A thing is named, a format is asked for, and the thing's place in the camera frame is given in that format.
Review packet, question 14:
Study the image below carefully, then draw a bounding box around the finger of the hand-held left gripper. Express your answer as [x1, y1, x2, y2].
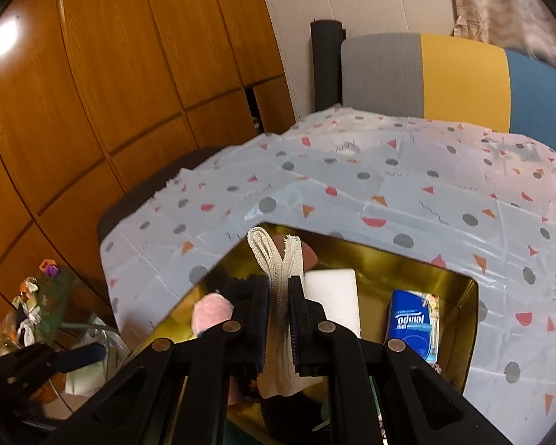
[51, 343, 103, 374]

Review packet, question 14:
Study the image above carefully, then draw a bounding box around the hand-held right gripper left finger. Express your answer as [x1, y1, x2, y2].
[51, 277, 269, 445]

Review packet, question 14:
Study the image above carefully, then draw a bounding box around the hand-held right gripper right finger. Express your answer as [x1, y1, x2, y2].
[287, 276, 510, 445]

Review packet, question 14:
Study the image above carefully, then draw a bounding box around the beige bandage roll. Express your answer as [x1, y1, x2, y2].
[247, 227, 325, 399]

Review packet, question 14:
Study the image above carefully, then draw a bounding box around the white foam sponge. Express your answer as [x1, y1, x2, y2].
[303, 267, 360, 337]

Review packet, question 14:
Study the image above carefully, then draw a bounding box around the gold rectangular tin box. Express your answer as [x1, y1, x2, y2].
[125, 222, 480, 445]

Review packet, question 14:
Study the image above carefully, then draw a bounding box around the blue tissue packet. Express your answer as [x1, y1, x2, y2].
[384, 289, 441, 365]

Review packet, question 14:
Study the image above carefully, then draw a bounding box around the clear plastic bag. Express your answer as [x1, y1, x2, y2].
[46, 315, 130, 409]

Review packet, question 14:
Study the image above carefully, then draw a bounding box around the green decorated wrapping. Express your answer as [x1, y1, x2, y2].
[0, 260, 75, 348]

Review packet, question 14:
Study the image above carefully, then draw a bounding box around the patterned white tablecloth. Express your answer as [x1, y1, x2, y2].
[99, 106, 556, 445]

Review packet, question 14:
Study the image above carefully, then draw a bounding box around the black rolled mat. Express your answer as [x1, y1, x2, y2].
[310, 19, 346, 112]

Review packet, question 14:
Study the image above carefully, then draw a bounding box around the wooden wardrobe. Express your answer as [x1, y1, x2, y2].
[0, 0, 297, 334]

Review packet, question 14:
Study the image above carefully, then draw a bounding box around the grey yellow blue chair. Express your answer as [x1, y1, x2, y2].
[340, 32, 556, 161]

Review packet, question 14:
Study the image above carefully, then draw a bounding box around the pink patterned curtain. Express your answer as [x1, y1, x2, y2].
[445, 0, 556, 63]

